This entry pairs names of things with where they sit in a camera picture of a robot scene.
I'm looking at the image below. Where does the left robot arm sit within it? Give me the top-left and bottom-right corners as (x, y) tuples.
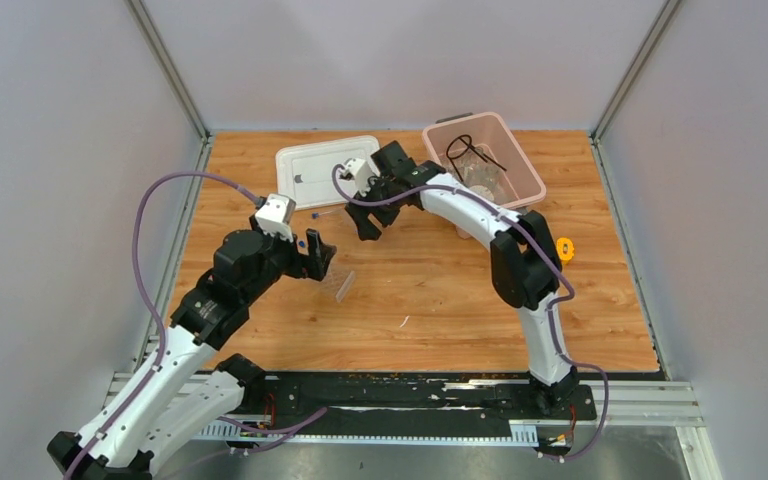
(47, 229), (337, 479)

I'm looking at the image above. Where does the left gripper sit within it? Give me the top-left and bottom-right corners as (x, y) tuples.
(242, 213), (336, 304)

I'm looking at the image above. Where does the clear test tube rack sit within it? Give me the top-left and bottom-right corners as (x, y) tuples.
(320, 261), (356, 303)

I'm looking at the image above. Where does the pink plastic bin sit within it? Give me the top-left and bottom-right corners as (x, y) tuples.
(422, 112), (547, 210)

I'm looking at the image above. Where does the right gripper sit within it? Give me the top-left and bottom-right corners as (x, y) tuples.
(347, 173), (403, 240)

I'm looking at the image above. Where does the white plastic lid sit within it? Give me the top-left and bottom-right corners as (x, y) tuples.
(275, 135), (380, 210)

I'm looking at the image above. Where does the yellow plastic block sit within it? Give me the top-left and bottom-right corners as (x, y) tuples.
(556, 237), (575, 265)

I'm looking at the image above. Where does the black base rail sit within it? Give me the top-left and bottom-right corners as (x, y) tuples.
(236, 371), (597, 437)

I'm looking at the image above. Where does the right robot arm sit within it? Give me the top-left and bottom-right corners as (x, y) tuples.
(331, 141), (579, 418)

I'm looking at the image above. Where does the black metal tripod stand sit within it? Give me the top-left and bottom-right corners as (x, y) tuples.
(445, 134), (507, 172)

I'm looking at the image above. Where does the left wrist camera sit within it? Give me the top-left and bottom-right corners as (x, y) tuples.
(254, 193), (296, 243)

